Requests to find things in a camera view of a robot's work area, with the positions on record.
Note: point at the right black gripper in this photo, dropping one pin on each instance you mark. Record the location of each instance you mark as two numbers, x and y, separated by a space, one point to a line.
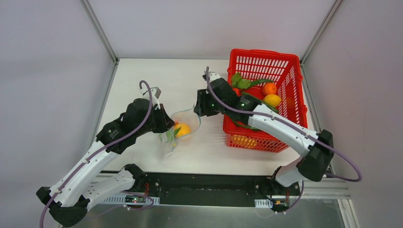
202 102

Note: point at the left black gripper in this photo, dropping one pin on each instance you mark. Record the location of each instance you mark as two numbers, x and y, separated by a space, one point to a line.
165 118

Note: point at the clear zip top bag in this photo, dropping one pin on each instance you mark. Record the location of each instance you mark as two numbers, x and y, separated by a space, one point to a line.
185 116

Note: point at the yellow orange with leaf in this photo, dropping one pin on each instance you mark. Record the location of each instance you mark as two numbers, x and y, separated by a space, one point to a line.
181 130

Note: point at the green lime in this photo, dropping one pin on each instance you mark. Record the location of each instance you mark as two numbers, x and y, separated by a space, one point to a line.
168 137

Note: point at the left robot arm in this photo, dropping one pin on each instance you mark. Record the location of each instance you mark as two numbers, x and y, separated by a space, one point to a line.
69 200

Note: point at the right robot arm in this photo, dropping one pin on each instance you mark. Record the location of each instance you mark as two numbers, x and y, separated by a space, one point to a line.
313 147

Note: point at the orange carrot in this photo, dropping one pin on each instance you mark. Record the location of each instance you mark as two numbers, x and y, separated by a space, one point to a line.
237 91

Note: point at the green chili pepper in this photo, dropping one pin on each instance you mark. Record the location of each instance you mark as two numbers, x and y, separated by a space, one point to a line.
246 126

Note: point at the green lettuce leaf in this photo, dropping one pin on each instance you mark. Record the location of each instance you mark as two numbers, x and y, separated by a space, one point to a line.
237 81

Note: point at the long green cucumber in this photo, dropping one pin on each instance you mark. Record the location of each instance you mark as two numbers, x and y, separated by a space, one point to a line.
263 102

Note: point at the yellow lemon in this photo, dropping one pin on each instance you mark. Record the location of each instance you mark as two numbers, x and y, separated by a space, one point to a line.
272 99

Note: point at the red plastic basket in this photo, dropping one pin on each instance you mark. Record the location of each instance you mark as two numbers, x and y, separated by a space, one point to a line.
284 71

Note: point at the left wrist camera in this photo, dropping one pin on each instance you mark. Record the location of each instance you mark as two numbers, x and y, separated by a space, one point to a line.
151 94

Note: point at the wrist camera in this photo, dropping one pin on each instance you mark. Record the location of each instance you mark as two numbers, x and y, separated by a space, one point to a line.
211 76
151 94

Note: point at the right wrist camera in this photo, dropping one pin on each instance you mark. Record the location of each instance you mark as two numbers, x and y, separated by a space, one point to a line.
211 76

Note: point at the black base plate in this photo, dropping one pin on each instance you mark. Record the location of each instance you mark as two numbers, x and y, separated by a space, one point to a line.
212 190

